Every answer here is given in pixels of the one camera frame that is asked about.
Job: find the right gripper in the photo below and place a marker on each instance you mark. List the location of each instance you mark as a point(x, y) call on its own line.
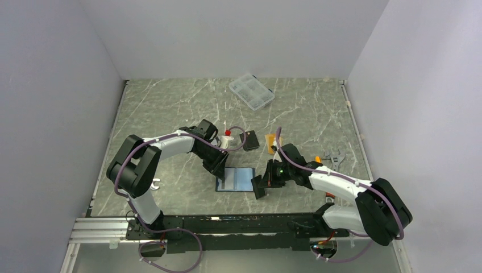
point(269, 179)

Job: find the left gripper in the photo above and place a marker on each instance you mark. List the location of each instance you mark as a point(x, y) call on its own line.
point(217, 166)

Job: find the silver credit card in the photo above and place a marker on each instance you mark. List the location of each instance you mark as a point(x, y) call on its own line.
point(228, 182)

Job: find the blue leather card holder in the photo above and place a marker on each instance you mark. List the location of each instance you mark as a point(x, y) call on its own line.
point(243, 178)

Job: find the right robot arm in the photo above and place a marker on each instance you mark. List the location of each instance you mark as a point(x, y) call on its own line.
point(375, 209)

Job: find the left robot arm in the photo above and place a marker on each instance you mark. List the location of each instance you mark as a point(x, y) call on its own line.
point(134, 166)

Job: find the black card stack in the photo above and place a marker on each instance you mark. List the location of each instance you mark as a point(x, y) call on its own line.
point(250, 140)

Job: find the orange card stack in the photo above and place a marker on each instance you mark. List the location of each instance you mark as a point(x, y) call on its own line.
point(271, 143)

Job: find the silver wrench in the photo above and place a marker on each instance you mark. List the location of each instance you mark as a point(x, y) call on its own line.
point(154, 185)

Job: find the adjustable wrench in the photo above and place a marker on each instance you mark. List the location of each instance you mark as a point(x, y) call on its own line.
point(335, 159)

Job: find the clear plastic organizer box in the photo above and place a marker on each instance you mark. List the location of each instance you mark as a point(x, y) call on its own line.
point(251, 91)

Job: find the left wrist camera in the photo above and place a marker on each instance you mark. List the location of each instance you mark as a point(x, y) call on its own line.
point(225, 141)

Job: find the black base frame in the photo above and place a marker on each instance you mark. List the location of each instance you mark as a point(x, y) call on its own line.
point(295, 231)

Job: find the aluminium rail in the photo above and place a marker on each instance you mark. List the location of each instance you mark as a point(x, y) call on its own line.
point(105, 230)

